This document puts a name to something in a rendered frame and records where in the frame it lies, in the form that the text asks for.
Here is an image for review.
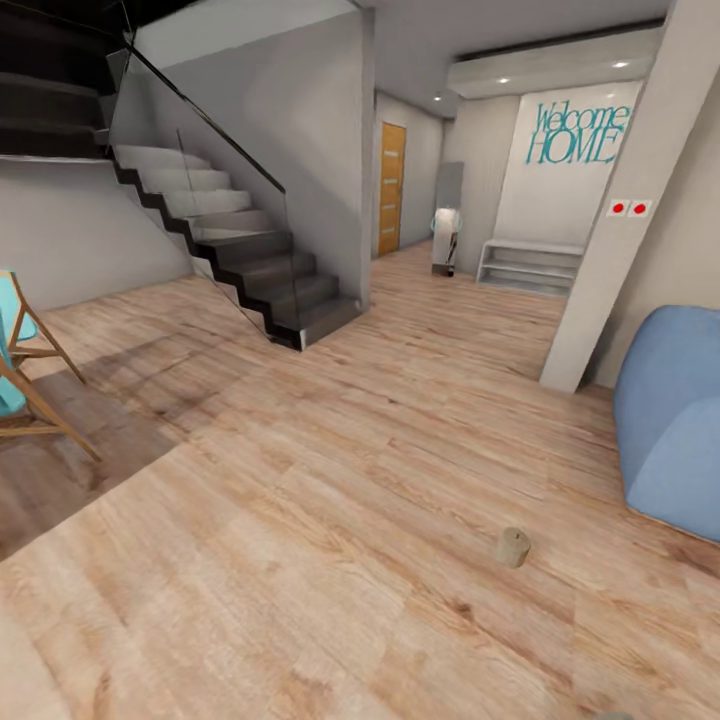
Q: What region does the pillar candle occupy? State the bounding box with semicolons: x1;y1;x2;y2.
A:
496;527;531;569

